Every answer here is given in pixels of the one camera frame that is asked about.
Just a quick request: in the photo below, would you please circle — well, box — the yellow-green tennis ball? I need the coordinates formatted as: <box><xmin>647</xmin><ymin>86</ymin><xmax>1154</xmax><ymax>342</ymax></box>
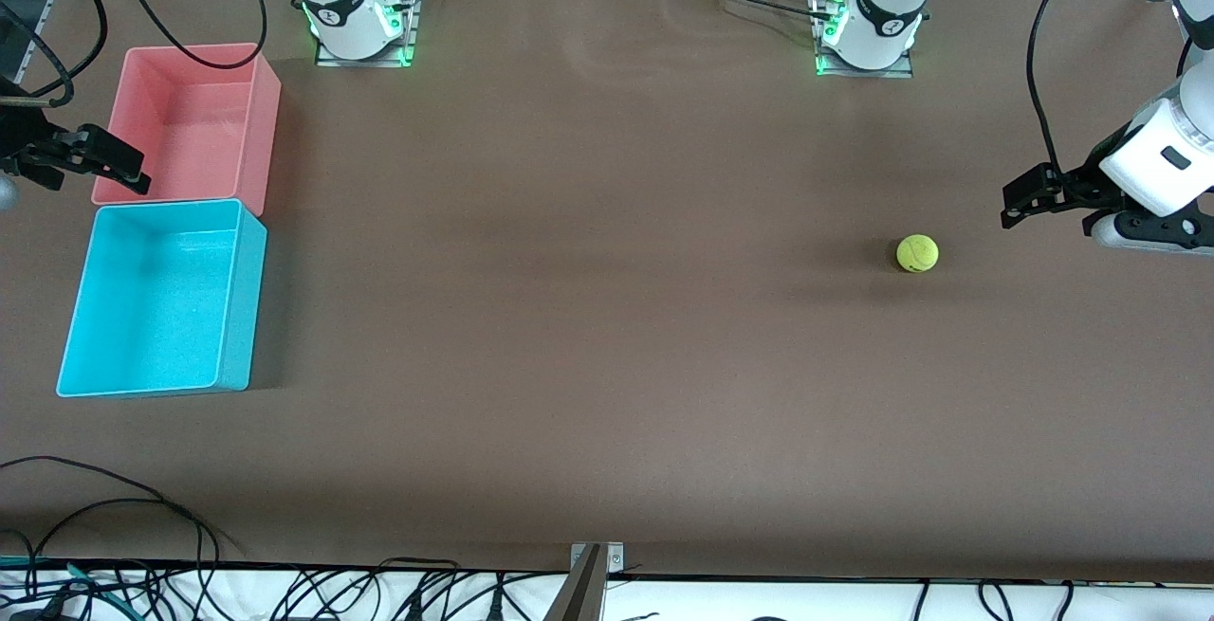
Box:
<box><xmin>896</xmin><ymin>234</ymin><xmax>940</xmax><ymax>273</ymax></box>

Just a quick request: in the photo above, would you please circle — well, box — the pink plastic bin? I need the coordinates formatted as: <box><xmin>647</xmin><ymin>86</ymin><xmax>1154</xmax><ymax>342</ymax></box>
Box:
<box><xmin>91</xmin><ymin>43</ymin><xmax>283</xmax><ymax>217</ymax></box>

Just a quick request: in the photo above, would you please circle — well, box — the blue plastic bin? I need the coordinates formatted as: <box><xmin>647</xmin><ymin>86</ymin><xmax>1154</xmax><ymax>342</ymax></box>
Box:
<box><xmin>55</xmin><ymin>198</ymin><xmax>269</xmax><ymax>399</ymax></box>

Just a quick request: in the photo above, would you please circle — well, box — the brown table cover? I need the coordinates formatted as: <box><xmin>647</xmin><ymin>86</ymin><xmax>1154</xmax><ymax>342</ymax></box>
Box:
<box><xmin>0</xmin><ymin>0</ymin><xmax>1214</xmax><ymax>584</ymax></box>

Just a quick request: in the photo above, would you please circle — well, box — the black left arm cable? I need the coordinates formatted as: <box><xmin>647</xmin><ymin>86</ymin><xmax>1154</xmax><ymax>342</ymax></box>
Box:
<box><xmin>1027</xmin><ymin>0</ymin><xmax>1106</xmax><ymax>176</ymax></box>

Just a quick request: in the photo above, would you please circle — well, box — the looped black right arm cable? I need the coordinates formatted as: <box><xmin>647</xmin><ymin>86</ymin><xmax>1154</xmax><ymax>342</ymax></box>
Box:
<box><xmin>0</xmin><ymin>0</ymin><xmax>108</xmax><ymax>110</ymax></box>

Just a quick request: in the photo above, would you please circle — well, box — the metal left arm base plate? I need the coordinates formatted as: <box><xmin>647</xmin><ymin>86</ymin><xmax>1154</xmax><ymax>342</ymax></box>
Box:
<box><xmin>811</xmin><ymin>0</ymin><xmax>916</xmax><ymax>80</ymax></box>

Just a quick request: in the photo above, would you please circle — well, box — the long black right arm cable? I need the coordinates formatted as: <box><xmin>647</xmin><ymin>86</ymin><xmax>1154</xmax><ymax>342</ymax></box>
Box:
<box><xmin>95</xmin><ymin>0</ymin><xmax>269</xmax><ymax>70</ymax></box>

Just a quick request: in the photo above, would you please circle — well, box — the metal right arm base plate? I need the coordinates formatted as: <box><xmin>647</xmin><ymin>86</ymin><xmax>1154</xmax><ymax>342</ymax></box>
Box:
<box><xmin>315</xmin><ymin>0</ymin><xmax>424</xmax><ymax>68</ymax></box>

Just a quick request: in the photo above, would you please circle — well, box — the black floor cable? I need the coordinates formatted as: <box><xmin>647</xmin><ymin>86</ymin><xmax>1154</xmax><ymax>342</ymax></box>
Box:
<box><xmin>24</xmin><ymin>498</ymin><xmax>248</xmax><ymax>570</ymax></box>
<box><xmin>0</xmin><ymin>455</ymin><xmax>224</xmax><ymax>570</ymax></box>

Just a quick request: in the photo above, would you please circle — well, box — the teal floor cable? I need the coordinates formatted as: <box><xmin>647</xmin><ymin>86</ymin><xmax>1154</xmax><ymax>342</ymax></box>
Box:
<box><xmin>0</xmin><ymin>555</ymin><xmax>129</xmax><ymax>608</ymax></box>

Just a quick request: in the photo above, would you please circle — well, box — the metal table edge bracket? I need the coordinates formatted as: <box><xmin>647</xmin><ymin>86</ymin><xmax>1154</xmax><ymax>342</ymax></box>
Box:
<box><xmin>569</xmin><ymin>541</ymin><xmax>625</xmax><ymax>576</ymax></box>

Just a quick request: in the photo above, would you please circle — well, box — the grey camera pole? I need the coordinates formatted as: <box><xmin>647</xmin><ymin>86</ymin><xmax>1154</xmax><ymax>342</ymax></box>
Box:
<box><xmin>543</xmin><ymin>545</ymin><xmax>608</xmax><ymax>621</ymax></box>

